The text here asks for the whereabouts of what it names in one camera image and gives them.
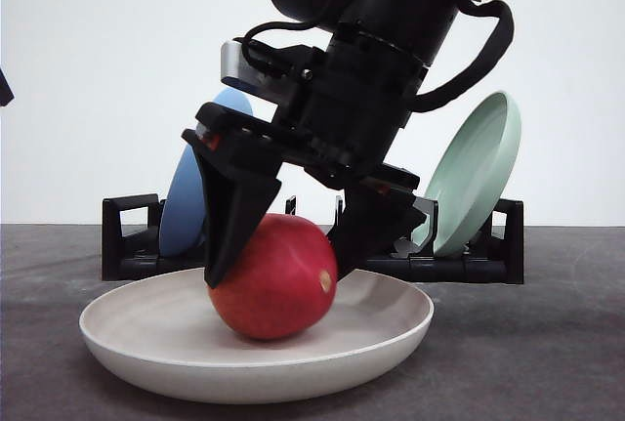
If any black dish rack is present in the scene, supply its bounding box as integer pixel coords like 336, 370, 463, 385
102, 193, 524, 284

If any green plate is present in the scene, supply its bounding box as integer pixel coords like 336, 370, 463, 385
414, 92, 521, 257

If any white plate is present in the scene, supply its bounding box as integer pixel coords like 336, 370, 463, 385
80, 271, 435, 404

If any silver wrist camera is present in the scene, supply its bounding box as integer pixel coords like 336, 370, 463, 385
221, 40, 294, 100

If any black cable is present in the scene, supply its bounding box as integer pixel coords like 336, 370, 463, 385
411, 0, 515, 112

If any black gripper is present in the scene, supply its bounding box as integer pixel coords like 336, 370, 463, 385
182, 24, 430, 288

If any blue plate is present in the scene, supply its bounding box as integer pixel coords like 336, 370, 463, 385
159, 87, 254, 257

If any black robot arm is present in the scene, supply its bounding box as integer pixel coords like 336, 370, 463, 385
183, 0, 461, 289

